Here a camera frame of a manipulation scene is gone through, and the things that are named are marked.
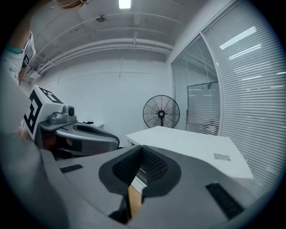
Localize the white window blinds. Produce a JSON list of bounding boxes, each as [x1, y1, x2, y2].
[[171, 0, 284, 199]]

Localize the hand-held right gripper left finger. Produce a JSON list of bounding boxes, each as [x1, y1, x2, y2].
[[55, 145, 142, 225]]

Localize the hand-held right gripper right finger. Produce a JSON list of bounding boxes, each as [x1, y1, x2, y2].
[[128, 145, 257, 229]]

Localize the round wooden table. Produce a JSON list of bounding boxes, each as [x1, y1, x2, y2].
[[128, 185, 143, 218]]

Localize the black standing fan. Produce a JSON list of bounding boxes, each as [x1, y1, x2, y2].
[[142, 94, 181, 129]]

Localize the teal bead necklace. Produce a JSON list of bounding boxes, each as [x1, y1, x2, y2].
[[4, 43, 24, 53]]

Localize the person's white printed shirt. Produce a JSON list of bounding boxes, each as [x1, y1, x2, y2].
[[2, 31, 36, 81]]

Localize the white toaster oven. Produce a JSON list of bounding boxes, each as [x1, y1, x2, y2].
[[126, 125, 254, 195]]

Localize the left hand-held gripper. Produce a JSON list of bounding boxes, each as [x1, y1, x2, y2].
[[23, 85, 120, 156]]

